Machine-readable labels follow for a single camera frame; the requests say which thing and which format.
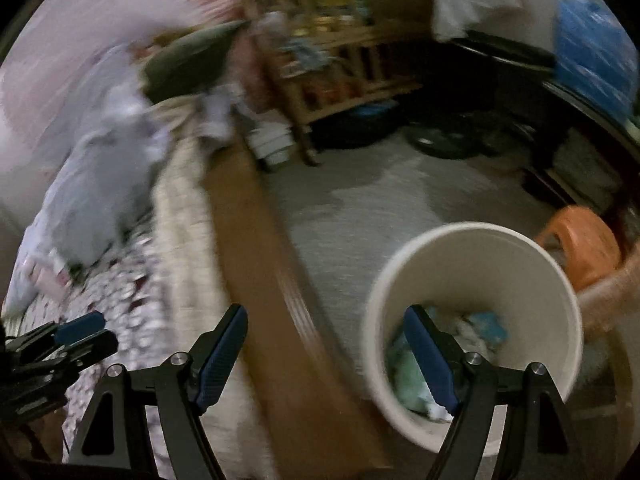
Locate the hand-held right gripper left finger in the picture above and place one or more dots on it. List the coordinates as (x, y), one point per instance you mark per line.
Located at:
(220, 360)

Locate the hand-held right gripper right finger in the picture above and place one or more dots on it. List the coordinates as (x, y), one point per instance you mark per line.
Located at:
(432, 360)

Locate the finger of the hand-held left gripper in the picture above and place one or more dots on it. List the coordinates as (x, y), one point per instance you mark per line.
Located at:
(80, 324)
(95, 346)

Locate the white round trash bin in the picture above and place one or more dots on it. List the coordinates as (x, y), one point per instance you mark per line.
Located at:
(500, 270)

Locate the patterned grey maroon fleece blanket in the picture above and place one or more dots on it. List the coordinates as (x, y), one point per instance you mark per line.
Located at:
(130, 280)

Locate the cream shaggy blanket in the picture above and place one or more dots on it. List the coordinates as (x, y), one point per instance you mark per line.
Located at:
(185, 220)

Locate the grey-blue fleece blanket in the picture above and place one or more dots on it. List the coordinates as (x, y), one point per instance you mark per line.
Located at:
(100, 175)

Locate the orange plastic stool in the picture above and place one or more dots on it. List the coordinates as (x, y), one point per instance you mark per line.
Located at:
(585, 240)

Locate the black round fan base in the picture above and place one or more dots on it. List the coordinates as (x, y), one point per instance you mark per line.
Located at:
(440, 142)

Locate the stack of white books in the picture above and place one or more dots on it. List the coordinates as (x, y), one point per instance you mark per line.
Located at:
(272, 145)

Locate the black bag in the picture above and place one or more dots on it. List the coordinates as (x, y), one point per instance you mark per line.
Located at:
(350, 127)

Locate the dark green pillow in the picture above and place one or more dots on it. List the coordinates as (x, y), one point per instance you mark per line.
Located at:
(190, 60)

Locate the wooden baby crib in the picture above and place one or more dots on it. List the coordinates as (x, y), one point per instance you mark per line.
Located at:
(325, 45)

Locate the blue tissue pack bundle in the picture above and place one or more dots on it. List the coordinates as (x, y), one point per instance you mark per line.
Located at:
(590, 45)

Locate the white cloth bag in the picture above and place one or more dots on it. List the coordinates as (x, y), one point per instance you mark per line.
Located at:
(475, 0)

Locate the wooden bed frame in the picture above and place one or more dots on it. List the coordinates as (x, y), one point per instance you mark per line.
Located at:
(260, 270)

